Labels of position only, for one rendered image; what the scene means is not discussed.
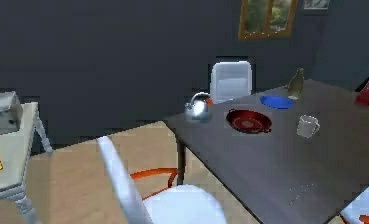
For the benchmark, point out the grey framed picture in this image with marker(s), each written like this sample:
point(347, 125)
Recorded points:
point(316, 4)

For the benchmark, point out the red round pan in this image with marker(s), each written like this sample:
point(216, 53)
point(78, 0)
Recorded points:
point(248, 121)

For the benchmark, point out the white chair with orange frame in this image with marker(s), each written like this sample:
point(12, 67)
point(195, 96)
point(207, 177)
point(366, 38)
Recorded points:
point(230, 81)
point(360, 208)
point(165, 203)

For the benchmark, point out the white side table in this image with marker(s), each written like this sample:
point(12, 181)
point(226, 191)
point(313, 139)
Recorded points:
point(15, 156)

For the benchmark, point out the dark grey dining table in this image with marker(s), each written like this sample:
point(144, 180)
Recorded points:
point(275, 166)

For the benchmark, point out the white mug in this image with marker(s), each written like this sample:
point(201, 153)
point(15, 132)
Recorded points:
point(307, 126)

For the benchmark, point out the grey toaster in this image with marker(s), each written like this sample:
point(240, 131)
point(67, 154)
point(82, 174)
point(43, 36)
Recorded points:
point(4, 113)

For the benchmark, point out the red box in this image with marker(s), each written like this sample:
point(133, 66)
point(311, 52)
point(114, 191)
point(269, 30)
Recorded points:
point(367, 93)

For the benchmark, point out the olive green bottle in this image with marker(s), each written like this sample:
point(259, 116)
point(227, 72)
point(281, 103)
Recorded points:
point(296, 85)

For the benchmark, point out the blue plate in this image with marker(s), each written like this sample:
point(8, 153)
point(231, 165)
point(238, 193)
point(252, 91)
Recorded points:
point(277, 101)

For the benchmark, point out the silver kettle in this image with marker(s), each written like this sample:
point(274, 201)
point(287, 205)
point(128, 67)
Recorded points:
point(198, 108)

